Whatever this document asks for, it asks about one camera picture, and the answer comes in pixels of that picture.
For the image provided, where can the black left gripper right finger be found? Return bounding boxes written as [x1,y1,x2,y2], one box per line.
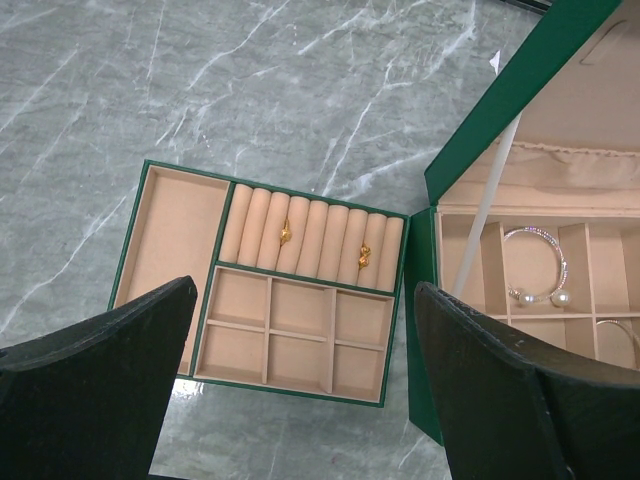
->
[414,282,639,479]

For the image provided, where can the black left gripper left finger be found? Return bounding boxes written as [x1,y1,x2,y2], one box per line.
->
[1,276,198,479]

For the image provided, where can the silver bangle bracelet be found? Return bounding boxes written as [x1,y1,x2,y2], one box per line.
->
[502,226,573,308]

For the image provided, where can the green jewelry box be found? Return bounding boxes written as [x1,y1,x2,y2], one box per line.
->
[404,1,639,440]

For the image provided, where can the green jewelry tray insert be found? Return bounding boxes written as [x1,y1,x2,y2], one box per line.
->
[109,160,409,407]

